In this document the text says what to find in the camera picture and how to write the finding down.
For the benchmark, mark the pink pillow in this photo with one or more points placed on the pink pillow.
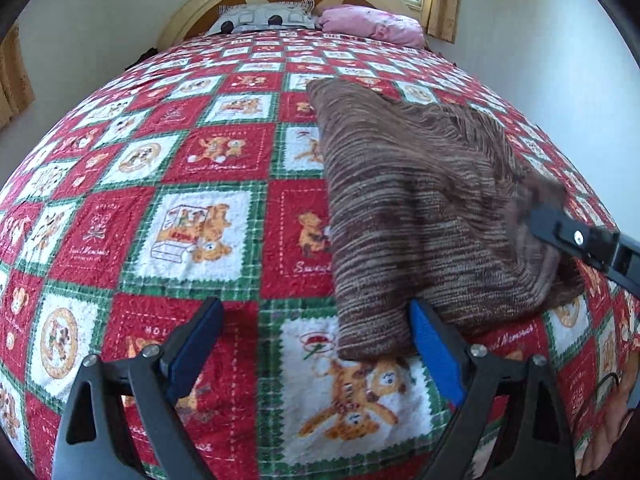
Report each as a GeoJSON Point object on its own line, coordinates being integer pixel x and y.
{"type": "Point", "coordinates": [375, 22]}

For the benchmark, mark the brown knitted sweater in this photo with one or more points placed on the brown knitted sweater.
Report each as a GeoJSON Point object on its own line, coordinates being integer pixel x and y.
{"type": "Point", "coordinates": [415, 200]}

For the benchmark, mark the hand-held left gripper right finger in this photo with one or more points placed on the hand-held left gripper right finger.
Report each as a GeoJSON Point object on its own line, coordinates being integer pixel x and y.
{"type": "Point", "coordinates": [437, 350]}

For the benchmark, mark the yellow curtain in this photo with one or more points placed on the yellow curtain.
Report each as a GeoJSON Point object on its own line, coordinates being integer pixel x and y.
{"type": "Point", "coordinates": [442, 0]}
{"type": "Point", "coordinates": [12, 80]}

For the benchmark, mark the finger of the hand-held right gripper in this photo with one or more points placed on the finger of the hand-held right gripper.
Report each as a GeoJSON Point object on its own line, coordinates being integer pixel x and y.
{"type": "Point", "coordinates": [575, 235]}

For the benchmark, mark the grey patterned pillow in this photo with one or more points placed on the grey patterned pillow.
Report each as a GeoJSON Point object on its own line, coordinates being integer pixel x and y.
{"type": "Point", "coordinates": [260, 17]}

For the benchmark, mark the person's right forearm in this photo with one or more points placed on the person's right forearm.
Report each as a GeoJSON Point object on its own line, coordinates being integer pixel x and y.
{"type": "Point", "coordinates": [617, 430]}

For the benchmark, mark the red checkered printed quilt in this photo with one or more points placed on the red checkered printed quilt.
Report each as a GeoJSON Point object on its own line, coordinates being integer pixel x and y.
{"type": "Point", "coordinates": [190, 170]}

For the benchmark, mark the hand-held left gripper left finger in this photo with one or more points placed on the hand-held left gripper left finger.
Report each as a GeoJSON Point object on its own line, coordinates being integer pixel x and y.
{"type": "Point", "coordinates": [192, 347]}

